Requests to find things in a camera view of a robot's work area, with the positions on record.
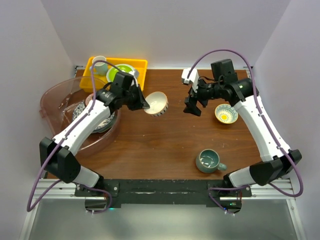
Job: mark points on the pale green white mug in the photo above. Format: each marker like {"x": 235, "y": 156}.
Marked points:
{"x": 99, "y": 65}

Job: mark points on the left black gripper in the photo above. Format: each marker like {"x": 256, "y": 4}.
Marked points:
{"x": 141, "y": 103}

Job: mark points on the red patterned bowl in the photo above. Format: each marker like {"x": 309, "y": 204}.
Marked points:
{"x": 88, "y": 99}

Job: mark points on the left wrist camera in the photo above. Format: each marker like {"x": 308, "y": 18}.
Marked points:
{"x": 135, "y": 74}

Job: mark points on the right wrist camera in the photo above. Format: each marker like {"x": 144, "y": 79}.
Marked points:
{"x": 190, "y": 77}

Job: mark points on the lime green plate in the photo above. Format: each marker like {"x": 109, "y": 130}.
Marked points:
{"x": 110, "y": 75}

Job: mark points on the dark floral plate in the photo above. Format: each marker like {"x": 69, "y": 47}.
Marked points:
{"x": 79, "y": 109}

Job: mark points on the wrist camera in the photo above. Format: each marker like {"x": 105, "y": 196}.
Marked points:
{"x": 135, "y": 74}
{"x": 190, "y": 77}

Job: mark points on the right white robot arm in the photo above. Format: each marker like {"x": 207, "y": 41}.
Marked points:
{"x": 277, "y": 157}

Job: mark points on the green rim lettered plate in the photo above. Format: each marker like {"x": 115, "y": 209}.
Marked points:
{"x": 105, "y": 125}

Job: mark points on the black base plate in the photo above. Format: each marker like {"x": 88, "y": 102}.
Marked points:
{"x": 173, "y": 192}

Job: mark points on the yellow rim blue bowl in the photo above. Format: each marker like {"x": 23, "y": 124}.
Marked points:
{"x": 226, "y": 114}

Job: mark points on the clear pink plastic bin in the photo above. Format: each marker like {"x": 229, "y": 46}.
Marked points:
{"x": 56, "y": 107}

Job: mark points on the teal ceramic mug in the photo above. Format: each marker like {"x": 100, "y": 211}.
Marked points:
{"x": 208, "y": 161}

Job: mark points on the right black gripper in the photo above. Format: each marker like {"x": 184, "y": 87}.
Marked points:
{"x": 191, "y": 103}

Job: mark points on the white bowl orange rim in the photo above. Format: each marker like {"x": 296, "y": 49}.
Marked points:
{"x": 158, "y": 103}

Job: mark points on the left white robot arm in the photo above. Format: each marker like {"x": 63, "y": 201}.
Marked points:
{"x": 58, "y": 154}

